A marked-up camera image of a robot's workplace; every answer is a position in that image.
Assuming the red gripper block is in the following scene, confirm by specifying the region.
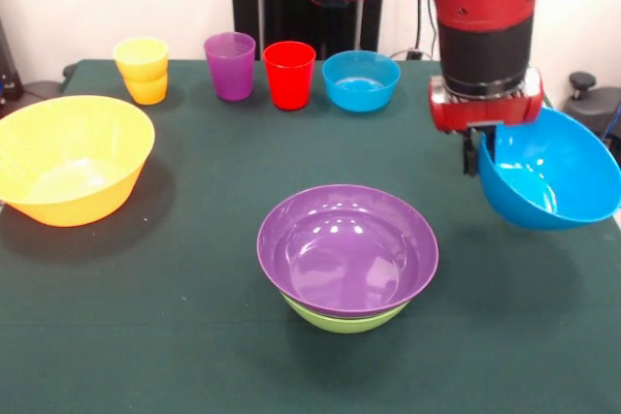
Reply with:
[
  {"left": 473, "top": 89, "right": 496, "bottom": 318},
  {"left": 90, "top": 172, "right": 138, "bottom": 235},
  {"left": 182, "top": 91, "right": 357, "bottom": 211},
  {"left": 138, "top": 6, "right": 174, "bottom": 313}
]
[{"left": 427, "top": 67, "right": 545, "bottom": 176}]

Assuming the large blue bowl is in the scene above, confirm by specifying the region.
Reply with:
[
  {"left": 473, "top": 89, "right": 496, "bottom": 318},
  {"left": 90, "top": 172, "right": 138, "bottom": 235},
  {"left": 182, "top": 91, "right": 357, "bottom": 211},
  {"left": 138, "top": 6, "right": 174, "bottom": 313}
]
[{"left": 477, "top": 106, "right": 621, "bottom": 233}]

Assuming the purple bowl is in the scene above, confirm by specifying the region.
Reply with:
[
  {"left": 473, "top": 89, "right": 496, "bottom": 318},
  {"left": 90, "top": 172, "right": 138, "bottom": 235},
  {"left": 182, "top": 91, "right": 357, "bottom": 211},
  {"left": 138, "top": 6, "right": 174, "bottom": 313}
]
[{"left": 256, "top": 184, "right": 441, "bottom": 318}]

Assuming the green bowl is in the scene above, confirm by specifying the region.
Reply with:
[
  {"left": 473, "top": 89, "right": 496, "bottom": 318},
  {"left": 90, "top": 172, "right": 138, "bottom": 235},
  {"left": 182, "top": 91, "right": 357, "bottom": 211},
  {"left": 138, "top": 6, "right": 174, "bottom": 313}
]
[{"left": 280, "top": 292, "right": 411, "bottom": 335}]

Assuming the small blue bowl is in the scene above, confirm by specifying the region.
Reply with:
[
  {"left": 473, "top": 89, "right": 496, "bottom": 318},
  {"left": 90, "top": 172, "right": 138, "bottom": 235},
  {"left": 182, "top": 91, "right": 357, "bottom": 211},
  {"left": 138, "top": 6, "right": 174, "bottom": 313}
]
[{"left": 321, "top": 49, "right": 402, "bottom": 112}]

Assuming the black floor device with knob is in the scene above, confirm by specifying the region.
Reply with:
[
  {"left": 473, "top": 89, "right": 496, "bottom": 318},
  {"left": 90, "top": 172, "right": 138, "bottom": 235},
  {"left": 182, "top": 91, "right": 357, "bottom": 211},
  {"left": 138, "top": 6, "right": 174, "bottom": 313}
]
[{"left": 562, "top": 71, "right": 621, "bottom": 143}]

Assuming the red cup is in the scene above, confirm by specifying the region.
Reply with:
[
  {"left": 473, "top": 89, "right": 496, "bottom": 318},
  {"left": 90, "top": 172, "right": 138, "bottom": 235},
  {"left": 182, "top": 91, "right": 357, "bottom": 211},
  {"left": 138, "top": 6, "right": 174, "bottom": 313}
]
[{"left": 263, "top": 41, "right": 317, "bottom": 111}]

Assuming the purple cup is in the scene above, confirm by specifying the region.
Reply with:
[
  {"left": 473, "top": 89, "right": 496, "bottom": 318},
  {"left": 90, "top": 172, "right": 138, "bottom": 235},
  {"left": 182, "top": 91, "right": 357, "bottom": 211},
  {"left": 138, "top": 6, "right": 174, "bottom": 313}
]
[{"left": 203, "top": 31, "right": 257, "bottom": 103}]

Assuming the orange yellow cup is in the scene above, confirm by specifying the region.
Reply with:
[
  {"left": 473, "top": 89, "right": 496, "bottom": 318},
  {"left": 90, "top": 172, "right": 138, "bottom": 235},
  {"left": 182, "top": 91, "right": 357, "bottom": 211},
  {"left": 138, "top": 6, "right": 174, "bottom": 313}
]
[{"left": 112, "top": 36, "right": 170, "bottom": 106}]

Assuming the dark green tablecloth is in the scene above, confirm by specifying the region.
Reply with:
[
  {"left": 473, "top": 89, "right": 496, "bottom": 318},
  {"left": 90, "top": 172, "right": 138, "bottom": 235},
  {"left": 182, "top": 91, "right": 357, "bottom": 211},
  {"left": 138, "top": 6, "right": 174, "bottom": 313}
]
[{"left": 0, "top": 58, "right": 621, "bottom": 414}]

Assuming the large orange bowl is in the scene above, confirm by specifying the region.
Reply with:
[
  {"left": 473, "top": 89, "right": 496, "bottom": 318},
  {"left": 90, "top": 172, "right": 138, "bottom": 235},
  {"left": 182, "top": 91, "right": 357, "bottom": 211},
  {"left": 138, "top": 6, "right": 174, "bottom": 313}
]
[{"left": 0, "top": 95, "right": 156, "bottom": 228}]

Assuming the black wall cable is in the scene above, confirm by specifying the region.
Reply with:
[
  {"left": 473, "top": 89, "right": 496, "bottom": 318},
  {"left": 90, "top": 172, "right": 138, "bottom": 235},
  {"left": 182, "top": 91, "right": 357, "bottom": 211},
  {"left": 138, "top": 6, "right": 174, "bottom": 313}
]
[{"left": 415, "top": 0, "right": 441, "bottom": 59}]

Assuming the blue cable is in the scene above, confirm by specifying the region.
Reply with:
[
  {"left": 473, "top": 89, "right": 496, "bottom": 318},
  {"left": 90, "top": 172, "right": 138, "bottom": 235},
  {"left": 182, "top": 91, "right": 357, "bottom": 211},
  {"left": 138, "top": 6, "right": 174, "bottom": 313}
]
[{"left": 601, "top": 106, "right": 621, "bottom": 143}]

